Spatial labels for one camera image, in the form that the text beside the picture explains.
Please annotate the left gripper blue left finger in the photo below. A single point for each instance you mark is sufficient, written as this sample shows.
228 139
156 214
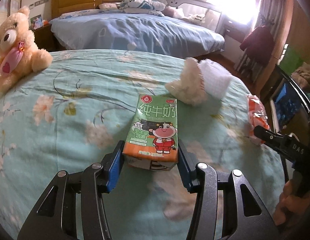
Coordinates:
113 166

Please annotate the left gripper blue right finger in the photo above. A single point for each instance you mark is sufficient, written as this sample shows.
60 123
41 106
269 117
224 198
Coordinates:
187 162

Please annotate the green milk carton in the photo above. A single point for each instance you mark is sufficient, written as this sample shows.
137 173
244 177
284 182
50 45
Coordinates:
152 141

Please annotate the orange white plastic bag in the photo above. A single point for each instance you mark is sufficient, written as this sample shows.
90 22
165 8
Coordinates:
256 117

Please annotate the white foam net sleeve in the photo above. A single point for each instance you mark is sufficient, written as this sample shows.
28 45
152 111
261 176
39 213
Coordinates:
189 88

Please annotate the white foam block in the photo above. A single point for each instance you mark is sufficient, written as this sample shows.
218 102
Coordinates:
216 78

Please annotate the person's right hand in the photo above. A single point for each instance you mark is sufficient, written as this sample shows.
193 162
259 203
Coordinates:
294 204

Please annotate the black tv cabinet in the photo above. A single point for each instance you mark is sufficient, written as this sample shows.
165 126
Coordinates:
287 105

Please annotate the brown plush on cabinet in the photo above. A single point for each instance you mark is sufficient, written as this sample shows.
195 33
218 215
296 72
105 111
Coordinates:
302 77

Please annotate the green stacked boxes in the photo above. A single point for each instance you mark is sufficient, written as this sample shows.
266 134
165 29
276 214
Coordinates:
290 60

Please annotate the dark red hanging coat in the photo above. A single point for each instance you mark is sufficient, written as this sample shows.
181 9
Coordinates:
259 44

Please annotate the blue bed cover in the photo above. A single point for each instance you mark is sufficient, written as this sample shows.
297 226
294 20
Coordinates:
136 32

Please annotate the dark wooden nightstand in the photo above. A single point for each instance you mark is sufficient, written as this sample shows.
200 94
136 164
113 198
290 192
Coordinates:
45 39

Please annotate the cream teddy bear pink heart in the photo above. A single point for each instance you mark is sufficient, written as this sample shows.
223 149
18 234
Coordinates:
19 54

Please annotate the pink white pillow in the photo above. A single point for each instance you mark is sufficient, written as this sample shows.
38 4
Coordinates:
108 6

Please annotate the blue white folded quilt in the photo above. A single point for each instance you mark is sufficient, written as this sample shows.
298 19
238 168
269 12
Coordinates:
149 7

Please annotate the small photo frame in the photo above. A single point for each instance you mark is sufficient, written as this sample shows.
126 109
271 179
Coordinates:
36 22

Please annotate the grey bed guard rail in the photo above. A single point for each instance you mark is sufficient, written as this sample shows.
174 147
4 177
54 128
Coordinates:
195 12

